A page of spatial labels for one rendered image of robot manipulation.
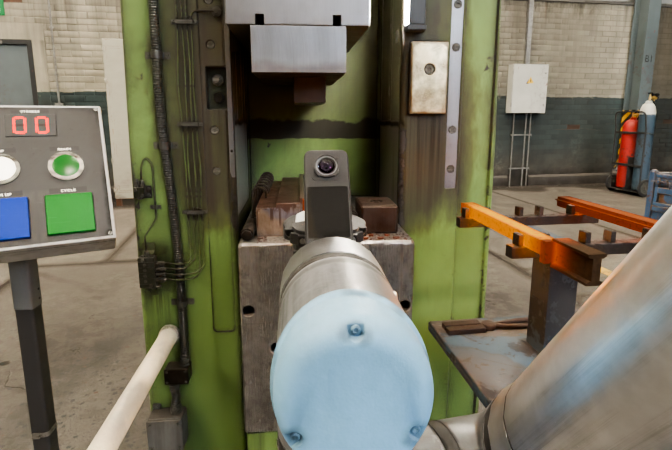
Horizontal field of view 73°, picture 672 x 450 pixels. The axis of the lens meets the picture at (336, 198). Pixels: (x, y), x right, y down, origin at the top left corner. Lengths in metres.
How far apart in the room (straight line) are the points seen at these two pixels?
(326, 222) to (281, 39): 0.63
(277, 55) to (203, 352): 0.78
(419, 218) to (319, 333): 0.98
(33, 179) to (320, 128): 0.83
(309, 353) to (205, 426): 1.20
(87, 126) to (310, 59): 0.46
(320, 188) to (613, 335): 0.29
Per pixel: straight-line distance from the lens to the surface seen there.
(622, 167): 8.23
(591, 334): 0.25
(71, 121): 1.03
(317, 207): 0.44
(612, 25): 9.18
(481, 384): 0.90
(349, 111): 1.49
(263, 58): 1.01
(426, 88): 1.17
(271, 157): 1.49
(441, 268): 1.27
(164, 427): 1.39
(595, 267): 0.70
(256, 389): 1.13
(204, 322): 1.29
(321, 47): 1.01
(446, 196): 1.22
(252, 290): 1.02
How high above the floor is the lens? 1.18
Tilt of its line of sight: 10 degrees down
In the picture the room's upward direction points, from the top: straight up
